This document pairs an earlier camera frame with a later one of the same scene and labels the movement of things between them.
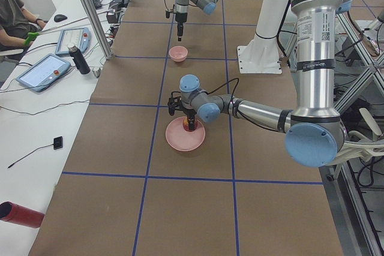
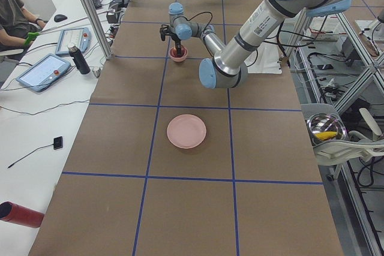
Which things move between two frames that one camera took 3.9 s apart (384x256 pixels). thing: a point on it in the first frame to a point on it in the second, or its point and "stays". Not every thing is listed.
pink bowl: [178, 53] stays
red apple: [186, 125] to [175, 54]
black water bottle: [79, 60] stays
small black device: [57, 142] stays
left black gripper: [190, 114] to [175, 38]
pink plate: [182, 139] stays
